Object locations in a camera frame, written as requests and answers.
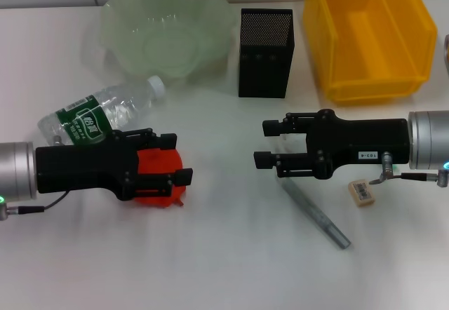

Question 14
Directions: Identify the black mesh pen holder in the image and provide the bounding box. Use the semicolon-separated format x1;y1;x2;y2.
238;7;295;99

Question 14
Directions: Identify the yellow plastic bin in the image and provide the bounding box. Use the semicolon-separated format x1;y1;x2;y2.
302;0;438;107

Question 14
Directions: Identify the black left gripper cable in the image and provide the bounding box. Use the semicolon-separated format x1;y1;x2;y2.
5;190;73;216

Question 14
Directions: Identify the beige eraser with barcode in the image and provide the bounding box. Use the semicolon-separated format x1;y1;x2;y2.
347;180;377;208

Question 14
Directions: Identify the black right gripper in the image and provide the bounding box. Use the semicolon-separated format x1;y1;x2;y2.
253;109;410;180

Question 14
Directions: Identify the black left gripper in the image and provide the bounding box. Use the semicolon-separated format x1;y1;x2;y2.
36;127;194;202

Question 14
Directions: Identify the green glass fruit plate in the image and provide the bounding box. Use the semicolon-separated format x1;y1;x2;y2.
101;0;238;83

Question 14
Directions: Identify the grey pen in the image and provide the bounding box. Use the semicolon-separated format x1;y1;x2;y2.
276;177;352;250

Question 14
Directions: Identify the clear green-label water bottle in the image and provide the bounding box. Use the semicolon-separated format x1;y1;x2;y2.
37;74;166;148

